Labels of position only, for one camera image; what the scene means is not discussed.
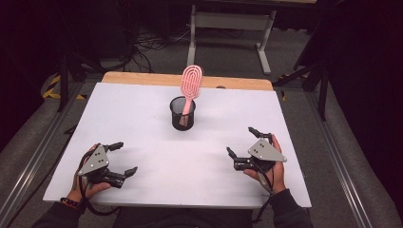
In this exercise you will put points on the white table cover sheet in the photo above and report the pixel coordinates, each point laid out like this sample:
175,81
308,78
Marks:
190,164

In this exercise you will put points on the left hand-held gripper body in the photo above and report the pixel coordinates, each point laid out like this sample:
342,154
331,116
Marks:
95,161

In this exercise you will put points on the person's left hand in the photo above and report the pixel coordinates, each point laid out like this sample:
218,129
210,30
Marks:
95,189

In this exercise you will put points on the pink hairbrush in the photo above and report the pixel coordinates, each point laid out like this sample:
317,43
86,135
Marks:
191,80

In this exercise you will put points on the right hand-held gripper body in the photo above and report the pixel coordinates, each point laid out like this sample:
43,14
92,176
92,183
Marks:
266,153

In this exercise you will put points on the white metal table frame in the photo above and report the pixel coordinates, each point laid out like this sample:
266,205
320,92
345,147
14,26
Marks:
233,21

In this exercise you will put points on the black metal stand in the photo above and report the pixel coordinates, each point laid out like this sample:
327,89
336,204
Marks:
320,85
65,82

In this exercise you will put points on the wooden table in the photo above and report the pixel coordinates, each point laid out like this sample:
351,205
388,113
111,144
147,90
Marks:
152,79

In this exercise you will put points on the black mesh pen holder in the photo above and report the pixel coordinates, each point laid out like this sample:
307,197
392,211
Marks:
177,122

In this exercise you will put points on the person's dark torso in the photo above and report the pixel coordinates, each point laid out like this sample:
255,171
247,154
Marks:
187,218

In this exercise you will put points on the yellow black hazard tape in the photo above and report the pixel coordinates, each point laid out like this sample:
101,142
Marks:
52,90

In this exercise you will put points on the grey metal floor rail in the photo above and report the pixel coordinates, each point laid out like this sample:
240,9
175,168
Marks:
339,158
34,158

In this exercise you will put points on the person's right hand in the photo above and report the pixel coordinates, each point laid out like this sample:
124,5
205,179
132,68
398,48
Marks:
276,177

